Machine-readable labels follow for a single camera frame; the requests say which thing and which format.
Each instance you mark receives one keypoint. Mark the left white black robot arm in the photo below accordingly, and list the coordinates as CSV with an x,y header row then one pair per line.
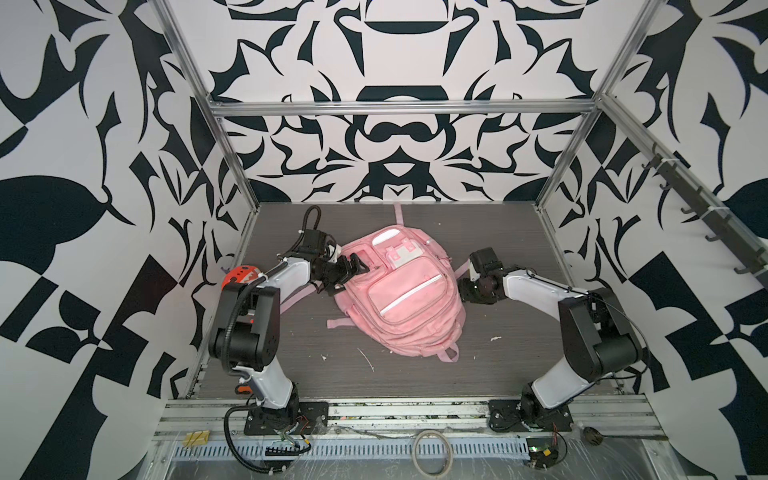
x,y
246,331

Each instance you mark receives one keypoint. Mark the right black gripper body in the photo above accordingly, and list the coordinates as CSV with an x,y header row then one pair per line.
x,y
473,291

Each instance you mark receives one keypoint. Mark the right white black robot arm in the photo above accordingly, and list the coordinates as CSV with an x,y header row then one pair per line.
x,y
598,339

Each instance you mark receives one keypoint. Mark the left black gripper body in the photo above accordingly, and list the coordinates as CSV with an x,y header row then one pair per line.
x,y
336,273

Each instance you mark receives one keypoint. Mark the roll of clear tape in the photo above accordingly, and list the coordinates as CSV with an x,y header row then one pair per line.
x,y
431,445

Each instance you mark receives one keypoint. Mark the red monster plush toy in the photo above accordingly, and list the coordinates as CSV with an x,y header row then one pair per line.
x,y
239,277

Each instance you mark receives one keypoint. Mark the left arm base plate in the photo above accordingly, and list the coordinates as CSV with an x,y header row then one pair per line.
x,y
302,417

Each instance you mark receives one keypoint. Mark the pink student backpack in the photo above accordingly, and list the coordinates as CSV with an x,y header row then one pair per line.
x,y
409,301

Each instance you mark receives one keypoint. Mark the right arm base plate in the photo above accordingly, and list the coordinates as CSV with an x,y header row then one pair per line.
x,y
511,415

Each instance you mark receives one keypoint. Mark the black hook rail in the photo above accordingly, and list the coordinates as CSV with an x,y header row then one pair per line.
x,y
701,204

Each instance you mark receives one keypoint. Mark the yellow tape piece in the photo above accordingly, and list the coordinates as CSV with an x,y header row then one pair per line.
x,y
196,439

